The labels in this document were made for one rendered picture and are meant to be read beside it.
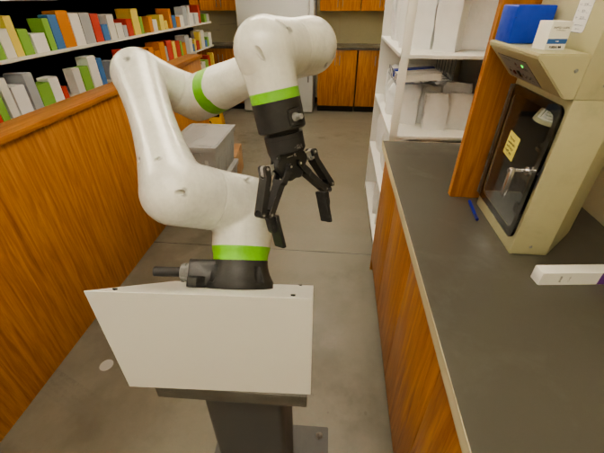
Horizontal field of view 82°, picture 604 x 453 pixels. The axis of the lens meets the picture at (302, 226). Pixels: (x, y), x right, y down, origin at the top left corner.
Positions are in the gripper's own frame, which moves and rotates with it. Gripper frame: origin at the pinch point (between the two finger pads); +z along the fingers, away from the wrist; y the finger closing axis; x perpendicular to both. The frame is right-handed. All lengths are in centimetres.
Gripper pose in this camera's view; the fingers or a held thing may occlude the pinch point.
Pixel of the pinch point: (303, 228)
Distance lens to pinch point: 73.4
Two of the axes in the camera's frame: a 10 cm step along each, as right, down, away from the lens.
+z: 2.0, 9.1, 3.7
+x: -6.6, -1.5, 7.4
